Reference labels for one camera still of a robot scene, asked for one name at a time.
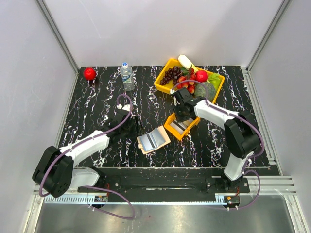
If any credit card stack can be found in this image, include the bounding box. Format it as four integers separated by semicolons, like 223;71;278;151
170;118;194;134

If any white credit card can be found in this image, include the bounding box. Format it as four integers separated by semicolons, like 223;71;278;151
139;133;157;152

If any small yellow card bin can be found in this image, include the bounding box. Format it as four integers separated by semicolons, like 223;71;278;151
164;113;200;141

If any beige leather card holder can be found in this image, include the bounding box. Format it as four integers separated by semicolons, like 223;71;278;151
137;126;171;154

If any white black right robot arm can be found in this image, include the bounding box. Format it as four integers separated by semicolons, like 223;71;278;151
170;88;264;192

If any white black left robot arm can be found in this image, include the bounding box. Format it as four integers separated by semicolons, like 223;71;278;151
32;104;141;198

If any green netted melon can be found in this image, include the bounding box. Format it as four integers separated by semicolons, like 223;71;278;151
194;82;216;102

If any large yellow fruit tray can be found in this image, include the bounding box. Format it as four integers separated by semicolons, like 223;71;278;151
154;58;225;104

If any red cherry bunch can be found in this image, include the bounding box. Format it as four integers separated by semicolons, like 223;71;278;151
175;68;196;94

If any purple grape bunch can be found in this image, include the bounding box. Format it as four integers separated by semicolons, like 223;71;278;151
160;66;182;85

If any red apple in tray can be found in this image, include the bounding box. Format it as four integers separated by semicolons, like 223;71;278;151
195;70;208;83

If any green leafy vegetable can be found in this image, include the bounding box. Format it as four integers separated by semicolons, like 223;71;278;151
207;73;221;91

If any white radish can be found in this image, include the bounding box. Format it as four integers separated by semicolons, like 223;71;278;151
178;54;195;69

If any clear plastic water bottle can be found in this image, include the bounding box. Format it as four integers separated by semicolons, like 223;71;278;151
120;62;135;91

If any red apple on table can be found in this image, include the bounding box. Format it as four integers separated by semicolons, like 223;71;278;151
83;67;97;80

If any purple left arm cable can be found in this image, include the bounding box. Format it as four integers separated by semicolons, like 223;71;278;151
38;94;136;220

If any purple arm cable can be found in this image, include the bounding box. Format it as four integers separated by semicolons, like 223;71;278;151
170;80;265;211
38;94;136;220

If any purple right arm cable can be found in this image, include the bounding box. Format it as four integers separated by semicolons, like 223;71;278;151
170;80;265;211

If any aluminium frame rail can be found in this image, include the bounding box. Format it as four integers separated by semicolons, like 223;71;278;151
35;0;80;73

